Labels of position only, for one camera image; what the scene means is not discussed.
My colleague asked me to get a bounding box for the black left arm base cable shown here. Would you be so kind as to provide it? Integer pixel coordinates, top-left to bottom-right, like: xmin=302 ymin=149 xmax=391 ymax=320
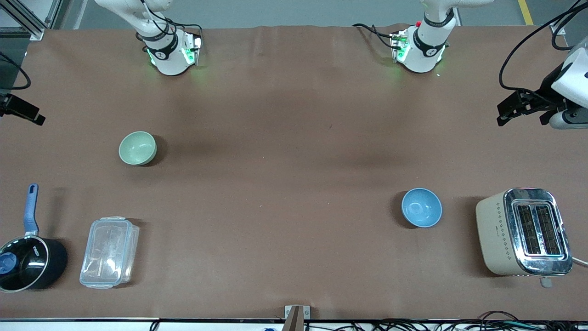
xmin=352 ymin=23 xmax=400 ymax=49

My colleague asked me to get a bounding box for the glass lid with blue knob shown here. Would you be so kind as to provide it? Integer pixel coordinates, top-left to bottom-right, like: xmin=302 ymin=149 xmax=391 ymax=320
xmin=0 ymin=236 xmax=49 ymax=291

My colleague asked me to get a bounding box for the black arm base cable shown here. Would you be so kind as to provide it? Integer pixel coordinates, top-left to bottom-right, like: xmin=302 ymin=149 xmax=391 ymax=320
xmin=136 ymin=0 xmax=204 ymax=41
xmin=352 ymin=23 xmax=400 ymax=49

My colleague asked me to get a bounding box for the green bowl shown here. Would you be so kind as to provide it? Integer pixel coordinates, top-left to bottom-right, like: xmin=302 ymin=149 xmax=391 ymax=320
xmin=119 ymin=131 xmax=158 ymax=166

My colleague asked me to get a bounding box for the long black left arm cable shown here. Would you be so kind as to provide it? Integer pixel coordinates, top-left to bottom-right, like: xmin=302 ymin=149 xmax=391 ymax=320
xmin=499 ymin=0 xmax=588 ymax=92

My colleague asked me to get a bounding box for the clear plastic food container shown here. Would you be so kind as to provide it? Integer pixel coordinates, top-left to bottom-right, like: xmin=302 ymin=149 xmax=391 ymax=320
xmin=79 ymin=216 xmax=140 ymax=290

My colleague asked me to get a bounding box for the black cable tangle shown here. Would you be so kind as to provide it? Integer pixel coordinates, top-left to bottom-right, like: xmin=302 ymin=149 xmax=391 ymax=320
xmin=303 ymin=311 xmax=588 ymax=331

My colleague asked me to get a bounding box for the blue bowl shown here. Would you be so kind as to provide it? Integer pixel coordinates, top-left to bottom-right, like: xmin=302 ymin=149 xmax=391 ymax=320
xmin=401 ymin=188 xmax=443 ymax=228

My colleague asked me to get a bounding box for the beige and chrome toaster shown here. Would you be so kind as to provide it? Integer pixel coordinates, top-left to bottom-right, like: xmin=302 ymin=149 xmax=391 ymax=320
xmin=475 ymin=187 xmax=575 ymax=289

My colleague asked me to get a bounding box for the brown table cover sheet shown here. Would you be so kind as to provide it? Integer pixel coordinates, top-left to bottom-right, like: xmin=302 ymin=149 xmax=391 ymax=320
xmin=0 ymin=25 xmax=588 ymax=321

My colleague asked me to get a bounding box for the black right arm base cable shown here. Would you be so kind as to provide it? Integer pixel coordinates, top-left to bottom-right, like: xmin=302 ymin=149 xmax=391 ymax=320
xmin=136 ymin=0 xmax=204 ymax=41

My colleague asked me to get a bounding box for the short black left arm cable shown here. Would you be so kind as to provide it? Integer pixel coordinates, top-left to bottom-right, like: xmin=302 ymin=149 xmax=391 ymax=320
xmin=551 ymin=9 xmax=588 ymax=51

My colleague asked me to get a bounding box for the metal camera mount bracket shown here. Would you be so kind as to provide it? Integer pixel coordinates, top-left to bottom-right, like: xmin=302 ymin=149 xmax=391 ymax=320
xmin=282 ymin=305 xmax=311 ymax=331

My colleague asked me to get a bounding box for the black saucepan with blue handle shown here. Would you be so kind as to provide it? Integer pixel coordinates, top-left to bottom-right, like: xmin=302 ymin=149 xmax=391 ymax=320
xmin=0 ymin=183 xmax=68 ymax=293

